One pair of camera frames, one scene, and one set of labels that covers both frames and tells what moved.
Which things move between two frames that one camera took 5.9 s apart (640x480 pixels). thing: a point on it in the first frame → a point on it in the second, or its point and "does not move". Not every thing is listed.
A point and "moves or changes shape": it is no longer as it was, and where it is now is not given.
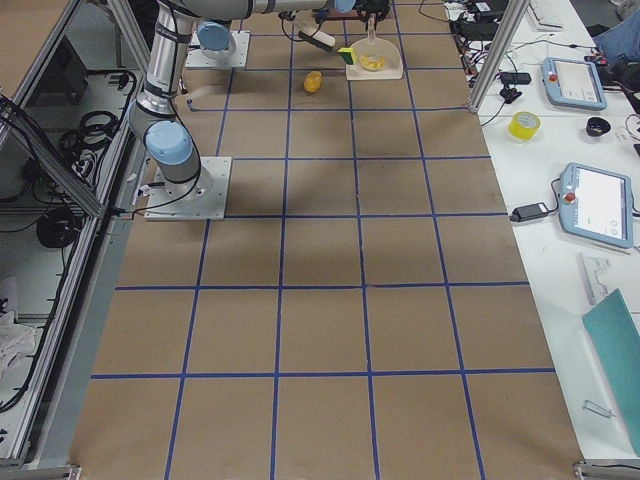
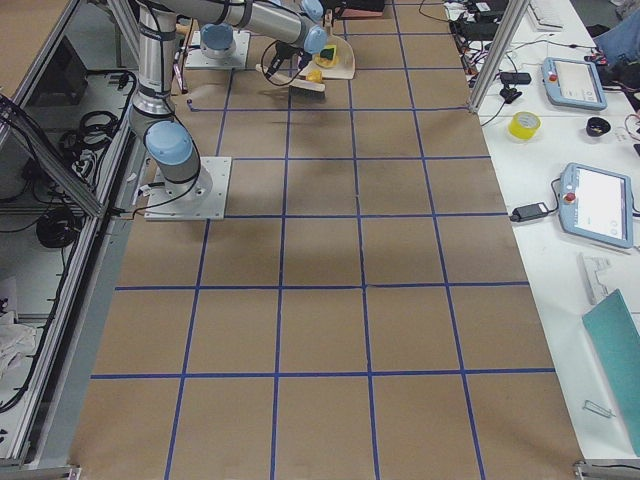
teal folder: (617, 342) does not move
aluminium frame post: (498, 52) does not move
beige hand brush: (320, 39) moves or changes shape
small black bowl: (597, 127) does not move
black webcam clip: (507, 93) does not move
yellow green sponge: (349, 54) → (329, 51)
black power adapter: (528, 211) does not move
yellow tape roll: (524, 125) does not move
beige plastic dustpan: (392, 68) → (345, 67)
